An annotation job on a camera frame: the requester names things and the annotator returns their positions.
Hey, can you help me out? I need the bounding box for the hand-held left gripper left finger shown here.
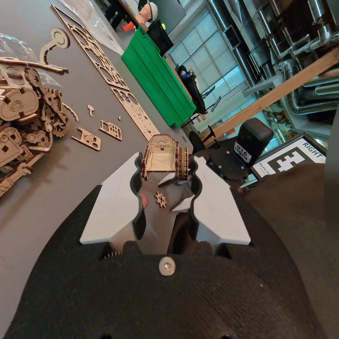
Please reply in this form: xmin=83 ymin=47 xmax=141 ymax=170
xmin=79 ymin=152 xmax=147 ymax=251

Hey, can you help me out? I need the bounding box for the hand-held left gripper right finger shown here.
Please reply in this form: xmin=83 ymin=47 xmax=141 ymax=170
xmin=189 ymin=155 xmax=251 ymax=252

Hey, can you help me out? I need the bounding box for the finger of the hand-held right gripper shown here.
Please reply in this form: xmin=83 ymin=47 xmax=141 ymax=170
xmin=172 ymin=197 xmax=194 ymax=212
xmin=158 ymin=173 xmax=192 ymax=187

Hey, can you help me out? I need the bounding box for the small wooden gear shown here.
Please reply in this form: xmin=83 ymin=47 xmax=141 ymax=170
xmin=154 ymin=191 xmax=168 ymax=208

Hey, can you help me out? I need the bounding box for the small wooden model assembly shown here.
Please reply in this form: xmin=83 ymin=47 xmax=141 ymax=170
xmin=142 ymin=134 xmax=190 ymax=185

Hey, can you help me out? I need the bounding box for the person's right forearm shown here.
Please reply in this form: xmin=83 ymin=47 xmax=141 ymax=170
xmin=237 ymin=162 xmax=339 ymax=339

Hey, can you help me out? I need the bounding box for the grey desk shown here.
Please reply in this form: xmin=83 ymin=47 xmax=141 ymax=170
xmin=0 ymin=0 xmax=192 ymax=334

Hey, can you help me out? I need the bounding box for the black office chair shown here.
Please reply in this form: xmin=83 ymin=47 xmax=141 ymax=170
xmin=189 ymin=124 xmax=220 ymax=154

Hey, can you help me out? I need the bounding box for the black framed marker sign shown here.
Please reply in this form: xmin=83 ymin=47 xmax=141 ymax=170
xmin=250 ymin=132 xmax=327 ymax=186

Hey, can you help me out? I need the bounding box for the small wooden cutout panel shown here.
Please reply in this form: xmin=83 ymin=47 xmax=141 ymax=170
xmin=71 ymin=127 xmax=102 ymax=152

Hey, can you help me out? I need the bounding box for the wooden beam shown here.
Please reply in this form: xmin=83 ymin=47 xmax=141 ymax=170
xmin=199 ymin=48 xmax=339 ymax=145

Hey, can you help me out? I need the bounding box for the narrow wooden parts sheet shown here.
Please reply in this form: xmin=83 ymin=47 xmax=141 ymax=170
xmin=110 ymin=87 xmax=161 ymax=142

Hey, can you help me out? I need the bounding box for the wooden panel with slots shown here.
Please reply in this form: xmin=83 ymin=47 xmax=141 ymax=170
xmin=99 ymin=120 xmax=123 ymax=141

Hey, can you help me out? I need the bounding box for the black backpack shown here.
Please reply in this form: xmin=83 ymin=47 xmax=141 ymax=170
xmin=177 ymin=65 xmax=208 ymax=115

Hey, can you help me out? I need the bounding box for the curved wooden arc piece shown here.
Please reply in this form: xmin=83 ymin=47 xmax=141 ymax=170
xmin=63 ymin=103 xmax=79 ymax=123

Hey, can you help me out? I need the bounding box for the green plastic bin stack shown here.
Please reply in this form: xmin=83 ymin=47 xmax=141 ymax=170
xmin=121 ymin=24 xmax=197 ymax=127

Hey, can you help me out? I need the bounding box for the wooden parts sheet with rings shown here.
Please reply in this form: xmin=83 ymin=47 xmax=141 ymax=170
xmin=51 ymin=4 xmax=130 ymax=92

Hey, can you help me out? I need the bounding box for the wooden motorcycle model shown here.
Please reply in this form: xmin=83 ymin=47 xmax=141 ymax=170
xmin=0 ymin=57 xmax=80 ymax=198

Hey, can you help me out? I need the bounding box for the black box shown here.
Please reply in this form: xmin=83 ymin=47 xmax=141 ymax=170
xmin=146 ymin=19 xmax=174 ymax=57

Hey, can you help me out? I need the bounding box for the clear plastic bag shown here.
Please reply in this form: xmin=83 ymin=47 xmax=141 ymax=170
xmin=0 ymin=33 xmax=63 ymax=88
xmin=57 ymin=0 xmax=125 ymax=55

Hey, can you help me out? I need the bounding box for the mannequin head white helmet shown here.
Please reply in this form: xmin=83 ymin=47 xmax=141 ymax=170
xmin=135 ymin=0 xmax=158 ymax=25

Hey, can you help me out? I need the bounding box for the silver air duct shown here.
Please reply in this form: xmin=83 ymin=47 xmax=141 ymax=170
xmin=207 ymin=0 xmax=255 ymax=88
xmin=278 ymin=58 xmax=339 ymax=115

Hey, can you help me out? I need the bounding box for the wooden hook piece with ring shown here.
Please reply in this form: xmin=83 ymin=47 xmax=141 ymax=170
xmin=39 ymin=28 xmax=70 ymax=65

